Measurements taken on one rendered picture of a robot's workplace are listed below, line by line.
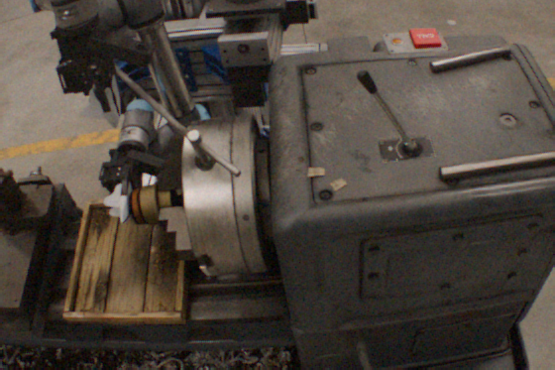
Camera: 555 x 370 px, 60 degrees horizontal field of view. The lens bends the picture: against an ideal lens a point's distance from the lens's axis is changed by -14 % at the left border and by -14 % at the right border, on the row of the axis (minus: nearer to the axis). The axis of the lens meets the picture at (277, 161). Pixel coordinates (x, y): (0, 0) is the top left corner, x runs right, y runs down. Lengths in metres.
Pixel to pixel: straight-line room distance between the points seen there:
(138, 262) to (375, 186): 0.66
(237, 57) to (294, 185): 0.69
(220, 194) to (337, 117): 0.24
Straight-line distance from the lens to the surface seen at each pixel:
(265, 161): 1.01
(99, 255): 1.37
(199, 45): 1.65
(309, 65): 1.09
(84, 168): 2.98
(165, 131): 1.40
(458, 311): 1.19
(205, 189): 0.96
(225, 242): 0.98
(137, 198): 1.12
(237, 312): 1.20
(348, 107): 0.99
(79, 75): 0.91
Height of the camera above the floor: 1.91
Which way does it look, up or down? 46 degrees down
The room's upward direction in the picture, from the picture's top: 10 degrees counter-clockwise
